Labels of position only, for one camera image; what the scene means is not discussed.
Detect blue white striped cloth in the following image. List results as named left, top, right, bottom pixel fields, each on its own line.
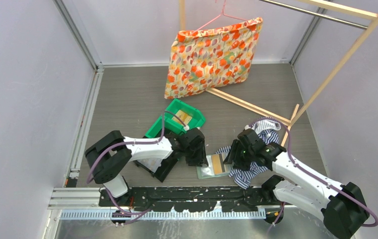
left=216, top=118, right=281, bottom=189

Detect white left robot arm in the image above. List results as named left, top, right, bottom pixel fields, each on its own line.
left=85, top=128, right=208, bottom=206

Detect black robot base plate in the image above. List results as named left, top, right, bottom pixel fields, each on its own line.
left=115, top=186, right=282, bottom=213

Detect aluminium frame rail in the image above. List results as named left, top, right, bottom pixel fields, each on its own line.
left=52, top=0, right=104, bottom=146

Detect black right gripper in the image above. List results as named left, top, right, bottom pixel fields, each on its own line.
left=223, top=139, right=254, bottom=171

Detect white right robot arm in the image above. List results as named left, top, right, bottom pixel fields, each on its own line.
left=224, top=128, right=371, bottom=239

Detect wooden clothes rack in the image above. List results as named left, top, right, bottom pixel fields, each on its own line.
left=179, top=0, right=378, bottom=143

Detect gold card in bin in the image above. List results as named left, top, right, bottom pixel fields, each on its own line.
left=176, top=110, right=192, bottom=125

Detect white card in tray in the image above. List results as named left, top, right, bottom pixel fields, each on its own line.
left=138, top=158, right=162, bottom=173

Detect green card holder wallet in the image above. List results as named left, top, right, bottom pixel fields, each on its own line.
left=197, top=152, right=233, bottom=179

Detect floral orange pillowcase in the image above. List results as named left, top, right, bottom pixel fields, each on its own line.
left=164, top=17, right=263, bottom=99

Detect green plastic bin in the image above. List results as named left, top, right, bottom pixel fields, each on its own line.
left=144, top=99, right=206, bottom=138

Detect metal rack rod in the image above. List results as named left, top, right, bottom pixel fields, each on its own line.
left=259, top=0, right=368, bottom=30

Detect black plastic tray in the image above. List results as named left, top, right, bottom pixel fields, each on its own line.
left=134, top=156, right=179, bottom=183

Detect pink wire hanger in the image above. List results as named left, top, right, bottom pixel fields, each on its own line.
left=196, top=0, right=247, bottom=31

